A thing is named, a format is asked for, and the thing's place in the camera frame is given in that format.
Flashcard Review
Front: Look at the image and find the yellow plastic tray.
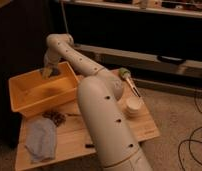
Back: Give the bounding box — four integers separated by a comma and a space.
9, 62, 78, 118

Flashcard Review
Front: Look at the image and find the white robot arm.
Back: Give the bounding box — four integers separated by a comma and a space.
42, 34, 153, 171

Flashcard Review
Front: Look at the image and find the silver fork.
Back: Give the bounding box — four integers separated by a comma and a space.
65, 113, 81, 117

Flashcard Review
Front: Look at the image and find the dark brown cluster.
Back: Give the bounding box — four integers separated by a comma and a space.
42, 111, 66, 127

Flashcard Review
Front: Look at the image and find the grey blue cloth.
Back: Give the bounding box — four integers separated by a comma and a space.
25, 118, 56, 163

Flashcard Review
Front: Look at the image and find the thin metal pole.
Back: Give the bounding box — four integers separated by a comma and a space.
60, 0, 69, 34

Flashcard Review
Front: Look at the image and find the black rectangular eraser block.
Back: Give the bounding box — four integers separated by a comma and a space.
85, 144, 94, 148

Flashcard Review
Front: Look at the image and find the wooden table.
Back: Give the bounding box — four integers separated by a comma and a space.
14, 68, 161, 171

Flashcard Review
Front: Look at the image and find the low wooden shelf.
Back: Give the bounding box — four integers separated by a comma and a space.
75, 44, 202, 78

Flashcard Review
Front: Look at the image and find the white bowl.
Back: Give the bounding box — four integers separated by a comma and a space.
126, 97, 143, 118

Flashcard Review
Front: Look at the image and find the upper shelf board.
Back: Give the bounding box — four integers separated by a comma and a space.
59, 0, 202, 19

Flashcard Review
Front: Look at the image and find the black remote on shelf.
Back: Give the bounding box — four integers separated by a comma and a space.
157, 55, 186, 65

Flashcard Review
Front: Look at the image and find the black cable on floor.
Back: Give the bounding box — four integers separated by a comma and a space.
177, 63, 202, 171

